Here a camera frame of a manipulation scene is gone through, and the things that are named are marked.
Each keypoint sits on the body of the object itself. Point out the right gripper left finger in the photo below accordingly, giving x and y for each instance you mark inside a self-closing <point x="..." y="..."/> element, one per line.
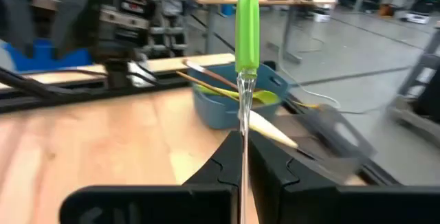
<point x="223" y="169"/>

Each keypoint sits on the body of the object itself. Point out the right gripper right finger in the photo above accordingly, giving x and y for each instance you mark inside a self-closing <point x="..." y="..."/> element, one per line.
<point x="271" y="172"/>

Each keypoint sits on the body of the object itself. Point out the lime green silicone spoon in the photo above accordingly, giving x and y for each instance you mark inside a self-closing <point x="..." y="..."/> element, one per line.
<point x="266" y="97"/>

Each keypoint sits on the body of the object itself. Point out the gold metal spoon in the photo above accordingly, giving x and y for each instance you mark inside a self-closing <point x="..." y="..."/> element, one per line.
<point x="206" y="86"/>

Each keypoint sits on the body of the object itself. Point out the brown wooden spoon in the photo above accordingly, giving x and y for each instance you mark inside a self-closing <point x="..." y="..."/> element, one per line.
<point x="206" y="73"/>

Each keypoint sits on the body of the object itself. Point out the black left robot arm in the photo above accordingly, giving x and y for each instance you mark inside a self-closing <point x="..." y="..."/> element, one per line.
<point x="120" y="35"/>

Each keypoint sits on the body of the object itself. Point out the teal plastic bin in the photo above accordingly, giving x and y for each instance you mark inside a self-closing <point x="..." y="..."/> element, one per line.
<point x="220" y="114"/>

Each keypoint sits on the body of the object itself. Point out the grey metal stand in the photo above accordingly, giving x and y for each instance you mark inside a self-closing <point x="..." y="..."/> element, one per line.
<point x="412" y="114"/>

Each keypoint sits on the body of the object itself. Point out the wooden background table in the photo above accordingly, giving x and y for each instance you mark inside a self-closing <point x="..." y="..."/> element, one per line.
<point x="275" y="0"/>

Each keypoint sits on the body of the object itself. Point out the blue plastic object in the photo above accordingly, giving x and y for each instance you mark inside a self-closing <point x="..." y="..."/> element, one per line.
<point x="44" y="59"/>

